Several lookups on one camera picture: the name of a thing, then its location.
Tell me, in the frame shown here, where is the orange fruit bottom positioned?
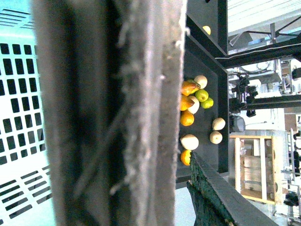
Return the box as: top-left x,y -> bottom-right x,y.
180,150 -> 192,166

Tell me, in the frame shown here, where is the orange red pear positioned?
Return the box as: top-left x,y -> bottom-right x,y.
181,81 -> 200,96
180,94 -> 195,111

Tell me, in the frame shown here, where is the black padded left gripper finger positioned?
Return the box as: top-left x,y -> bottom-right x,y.
187,152 -> 277,226

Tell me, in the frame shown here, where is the pale pear top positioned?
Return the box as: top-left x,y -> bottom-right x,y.
194,75 -> 207,89

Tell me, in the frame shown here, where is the pale pear right lower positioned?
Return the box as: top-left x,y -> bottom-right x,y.
209,131 -> 223,144

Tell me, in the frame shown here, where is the yellow lemon upper shelf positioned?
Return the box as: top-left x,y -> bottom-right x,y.
202,25 -> 211,35

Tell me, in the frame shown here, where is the wooden crate frame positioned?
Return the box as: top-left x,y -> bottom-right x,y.
230,135 -> 284,204

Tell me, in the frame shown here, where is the orange red pear lower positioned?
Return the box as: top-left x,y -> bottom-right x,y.
180,94 -> 195,111

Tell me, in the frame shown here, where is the orange fruit middle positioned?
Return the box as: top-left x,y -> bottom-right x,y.
180,111 -> 195,126

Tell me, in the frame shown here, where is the brown plastic basket handle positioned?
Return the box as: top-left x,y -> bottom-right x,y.
31,0 -> 187,226

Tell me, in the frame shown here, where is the green apple upper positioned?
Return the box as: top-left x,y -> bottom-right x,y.
194,89 -> 209,102

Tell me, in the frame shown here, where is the green apple lower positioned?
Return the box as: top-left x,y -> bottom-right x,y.
200,97 -> 214,109

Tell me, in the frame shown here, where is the pale pear right upper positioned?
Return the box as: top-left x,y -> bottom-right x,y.
212,117 -> 226,131

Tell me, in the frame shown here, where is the pale pear bottom left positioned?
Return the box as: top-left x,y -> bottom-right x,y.
180,134 -> 199,150

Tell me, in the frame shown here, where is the black fruit display shelf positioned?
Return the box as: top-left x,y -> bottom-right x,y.
179,0 -> 229,174

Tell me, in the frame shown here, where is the pale pear behind orange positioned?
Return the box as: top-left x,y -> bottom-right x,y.
188,96 -> 200,114

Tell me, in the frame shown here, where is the green apple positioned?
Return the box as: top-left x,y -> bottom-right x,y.
194,89 -> 209,102
200,97 -> 214,109

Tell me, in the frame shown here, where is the orange fruit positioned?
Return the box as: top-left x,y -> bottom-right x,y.
180,111 -> 195,126
180,150 -> 192,166

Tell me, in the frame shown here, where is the orange red pear upper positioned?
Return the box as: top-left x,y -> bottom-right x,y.
181,81 -> 200,96

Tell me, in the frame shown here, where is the light blue plastic basket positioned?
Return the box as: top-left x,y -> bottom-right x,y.
0,0 -> 55,226

